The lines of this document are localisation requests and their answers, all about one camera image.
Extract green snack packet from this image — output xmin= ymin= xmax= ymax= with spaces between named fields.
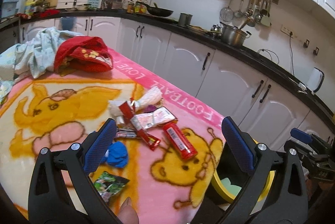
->
xmin=93 ymin=171 xmax=130 ymax=203

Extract blue plastic bag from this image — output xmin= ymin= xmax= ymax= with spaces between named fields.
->
xmin=100 ymin=141 xmax=129 ymax=168

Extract red cylindrical snack tube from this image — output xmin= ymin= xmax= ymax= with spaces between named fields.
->
xmin=162 ymin=122 xmax=198 ymax=161

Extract red snack stick wrapper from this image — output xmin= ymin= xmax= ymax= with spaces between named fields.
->
xmin=119 ymin=101 xmax=161 ymax=151

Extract white pink tissue packet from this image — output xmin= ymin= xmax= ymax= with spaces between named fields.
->
xmin=135 ymin=106 xmax=177 ymax=130

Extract purple candy wrapper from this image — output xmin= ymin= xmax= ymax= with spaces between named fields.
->
xmin=143 ymin=105 xmax=157 ymax=113

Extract white foam net bundle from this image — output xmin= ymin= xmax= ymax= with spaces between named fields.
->
xmin=108 ymin=87 xmax=162 ymax=124

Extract green foam net sleeve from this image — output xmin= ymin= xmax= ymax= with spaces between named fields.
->
xmin=221 ymin=177 xmax=241 ymax=196

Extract yellow rimmed trash bin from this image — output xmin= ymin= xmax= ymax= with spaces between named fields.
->
xmin=210 ymin=138 xmax=276 ymax=204

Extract white lower kitchen cabinets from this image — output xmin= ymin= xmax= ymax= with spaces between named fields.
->
xmin=20 ymin=17 xmax=334 ymax=150

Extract operator thumb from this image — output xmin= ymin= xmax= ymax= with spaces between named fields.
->
xmin=117 ymin=197 xmax=139 ymax=224

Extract pink cartoon fleece blanket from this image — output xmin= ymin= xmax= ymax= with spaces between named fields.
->
xmin=1 ymin=51 xmax=224 ymax=223

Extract stainless steel stock pot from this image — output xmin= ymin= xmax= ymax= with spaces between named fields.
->
xmin=220 ymin=22 xmax=251 ymax=48

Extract small metal kettle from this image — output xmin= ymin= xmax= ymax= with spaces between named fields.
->
xmin=210 ymin=25 xmax=222 ymax=38

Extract light blue patterned cloth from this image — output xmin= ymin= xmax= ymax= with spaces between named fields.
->
xmin=1 ymin=26 xmax=82 ymax=104

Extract red embroidered cloth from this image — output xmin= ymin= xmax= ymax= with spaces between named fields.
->
xmin=53 ymin=36 xmax=113 ymax=73

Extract hanging metal strainer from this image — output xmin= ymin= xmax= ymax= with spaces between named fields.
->
xmin=220 ymin=0 xmax=233 ymax=23

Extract metal cup on counter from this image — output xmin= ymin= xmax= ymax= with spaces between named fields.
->
xmin=178 ymin=13 xmax=192 ymax=26

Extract black frying pan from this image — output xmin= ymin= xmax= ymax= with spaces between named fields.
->
xmin=137 ymin=1 xmax=173 ymax=17

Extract blue plastic storage box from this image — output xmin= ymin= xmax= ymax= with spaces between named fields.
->
xmin=1 ymin=0 xmax=18 ymax=19

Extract white appliance with black handle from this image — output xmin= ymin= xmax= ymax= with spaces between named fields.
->
xmin=298 ymin=67 xmax=325 ymax=94

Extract white wall power socket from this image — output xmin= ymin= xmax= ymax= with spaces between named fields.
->
xmin=281 ymin=25 xmax=294 ymax=37

